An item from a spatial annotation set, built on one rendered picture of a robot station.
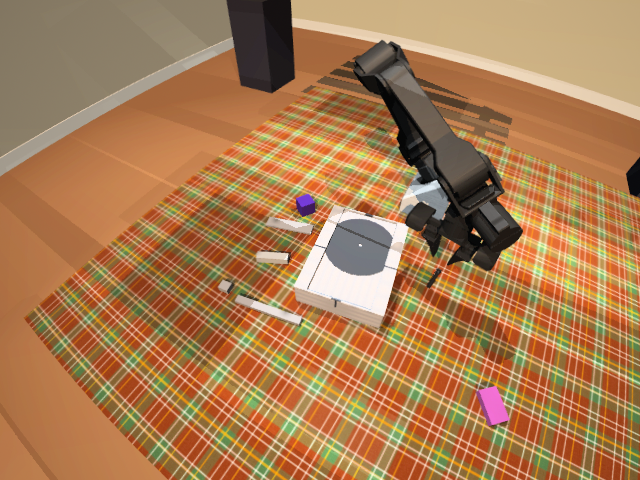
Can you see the pink rectangular block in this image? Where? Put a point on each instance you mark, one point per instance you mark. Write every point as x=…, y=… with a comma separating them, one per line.
x=492, y=406

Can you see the purple cube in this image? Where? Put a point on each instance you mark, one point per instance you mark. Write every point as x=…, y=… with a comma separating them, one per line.
x=305, y=205

